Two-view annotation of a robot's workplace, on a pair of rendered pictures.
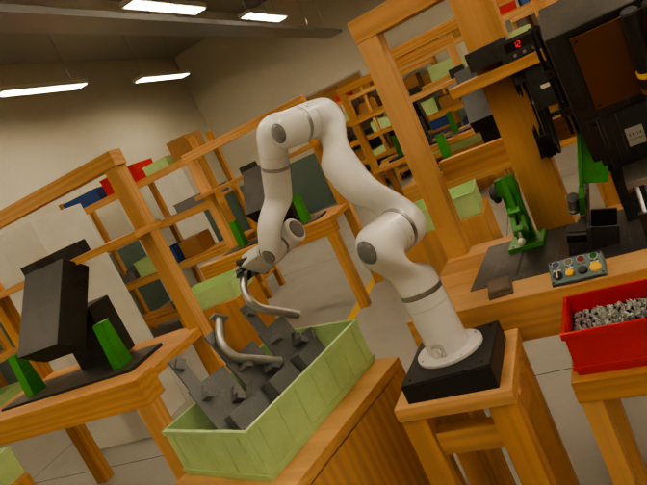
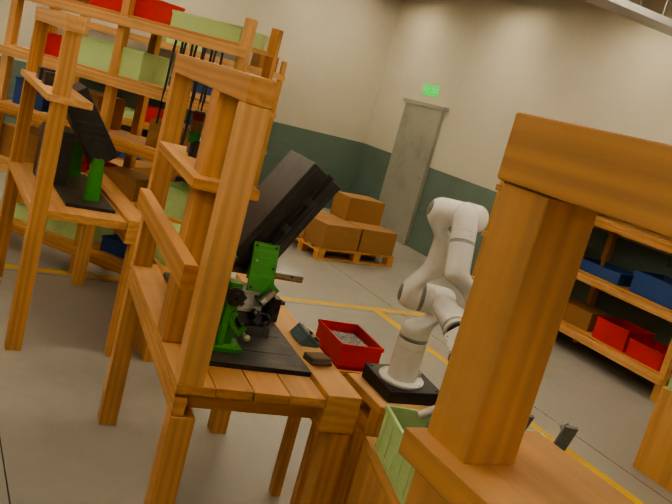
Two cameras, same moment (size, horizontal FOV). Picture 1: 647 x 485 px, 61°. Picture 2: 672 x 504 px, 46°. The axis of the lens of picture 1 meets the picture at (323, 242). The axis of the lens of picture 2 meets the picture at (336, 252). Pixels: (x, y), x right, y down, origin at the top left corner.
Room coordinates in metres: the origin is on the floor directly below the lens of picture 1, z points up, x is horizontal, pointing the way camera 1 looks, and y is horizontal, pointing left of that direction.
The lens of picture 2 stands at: (4.19, 1.27, 1.95)
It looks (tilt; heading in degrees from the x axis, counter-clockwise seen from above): 11 degrees down; 215
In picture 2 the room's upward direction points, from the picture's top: 15 degrees clockwise
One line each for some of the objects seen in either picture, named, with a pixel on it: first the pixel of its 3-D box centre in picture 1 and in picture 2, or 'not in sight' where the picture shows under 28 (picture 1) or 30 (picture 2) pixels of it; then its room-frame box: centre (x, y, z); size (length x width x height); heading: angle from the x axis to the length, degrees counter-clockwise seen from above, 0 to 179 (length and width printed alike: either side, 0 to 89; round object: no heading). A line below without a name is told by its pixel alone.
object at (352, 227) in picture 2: not in sight; (344, 226); (-3.90, -4.43, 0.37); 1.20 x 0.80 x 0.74; 163
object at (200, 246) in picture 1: (167, 242); not in sight; (7.52, 1.92, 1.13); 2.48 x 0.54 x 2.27; 65
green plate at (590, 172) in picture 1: (590, 159); (261, 265); (1.68, -0.87, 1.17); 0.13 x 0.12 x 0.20; 59
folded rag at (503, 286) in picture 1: (499, 287); (317, 358); (1.68, -0.45, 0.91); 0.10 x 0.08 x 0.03; 159
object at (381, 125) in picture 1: (382, 130); not in sight; (11.62, -2.09, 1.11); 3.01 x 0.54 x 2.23; 65
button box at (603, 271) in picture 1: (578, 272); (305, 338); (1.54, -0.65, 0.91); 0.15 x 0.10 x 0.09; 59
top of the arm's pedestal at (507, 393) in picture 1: (460, 373); (395, 396); (1.44, -0.19, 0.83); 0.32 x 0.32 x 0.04; 62
